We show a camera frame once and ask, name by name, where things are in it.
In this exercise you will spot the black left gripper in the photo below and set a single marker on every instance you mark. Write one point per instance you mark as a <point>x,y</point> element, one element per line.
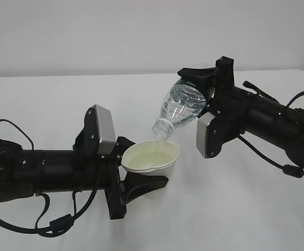
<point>103,171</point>

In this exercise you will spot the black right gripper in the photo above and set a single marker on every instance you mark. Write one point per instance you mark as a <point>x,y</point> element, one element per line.
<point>227,108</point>

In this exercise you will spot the white paper cup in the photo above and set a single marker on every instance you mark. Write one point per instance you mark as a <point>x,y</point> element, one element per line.
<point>151,158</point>

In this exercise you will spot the clear green-label water bottle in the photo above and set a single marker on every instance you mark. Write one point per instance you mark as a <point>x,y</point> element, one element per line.
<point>181,105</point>

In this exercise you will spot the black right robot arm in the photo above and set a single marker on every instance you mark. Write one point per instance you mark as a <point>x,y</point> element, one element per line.
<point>278,124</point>

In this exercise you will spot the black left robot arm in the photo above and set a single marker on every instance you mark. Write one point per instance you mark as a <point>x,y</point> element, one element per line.
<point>24,173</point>

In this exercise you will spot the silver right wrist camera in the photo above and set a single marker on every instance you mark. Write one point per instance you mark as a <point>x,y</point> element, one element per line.
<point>213,131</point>

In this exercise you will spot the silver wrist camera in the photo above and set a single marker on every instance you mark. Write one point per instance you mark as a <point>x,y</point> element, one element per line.
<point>213,131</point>
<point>99,135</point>

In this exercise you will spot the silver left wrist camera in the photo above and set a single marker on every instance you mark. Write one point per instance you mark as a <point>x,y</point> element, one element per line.
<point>99,135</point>

